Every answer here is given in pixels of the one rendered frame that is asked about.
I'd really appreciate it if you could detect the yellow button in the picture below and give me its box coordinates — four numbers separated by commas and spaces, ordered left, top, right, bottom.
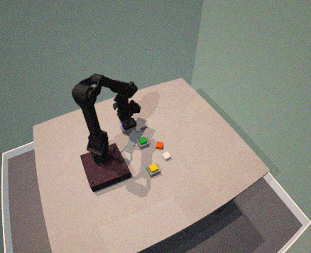
146, 163, 160, 177

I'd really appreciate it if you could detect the green button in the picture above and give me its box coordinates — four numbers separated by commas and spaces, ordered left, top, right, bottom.
136, 137, 149, 150

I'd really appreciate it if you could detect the small white block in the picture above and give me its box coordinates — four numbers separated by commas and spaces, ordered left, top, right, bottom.
162, 152, 171, 161

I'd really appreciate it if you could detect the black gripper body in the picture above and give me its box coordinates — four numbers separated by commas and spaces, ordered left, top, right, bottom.
113, 102, 136, 130

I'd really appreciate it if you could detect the orange block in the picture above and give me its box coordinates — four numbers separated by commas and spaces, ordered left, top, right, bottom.
155, 142, 163, 150

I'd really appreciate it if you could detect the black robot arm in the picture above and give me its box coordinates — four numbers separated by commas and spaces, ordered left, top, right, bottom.
72, 73, 141, 166

